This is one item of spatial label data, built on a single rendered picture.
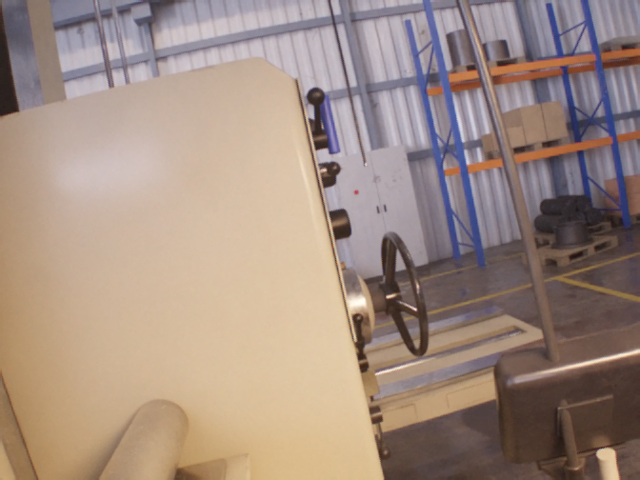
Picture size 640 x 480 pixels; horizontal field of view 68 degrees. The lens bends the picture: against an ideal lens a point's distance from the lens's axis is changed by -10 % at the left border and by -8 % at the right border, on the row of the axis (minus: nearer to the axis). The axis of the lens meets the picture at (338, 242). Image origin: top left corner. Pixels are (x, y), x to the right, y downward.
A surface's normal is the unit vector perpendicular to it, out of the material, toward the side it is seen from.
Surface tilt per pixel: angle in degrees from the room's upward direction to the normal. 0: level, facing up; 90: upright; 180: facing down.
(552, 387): 109
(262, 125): 90
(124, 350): 90
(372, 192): 90
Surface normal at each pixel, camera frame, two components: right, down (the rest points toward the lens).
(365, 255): 0.15, 0.07
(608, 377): -0.04, 0.44
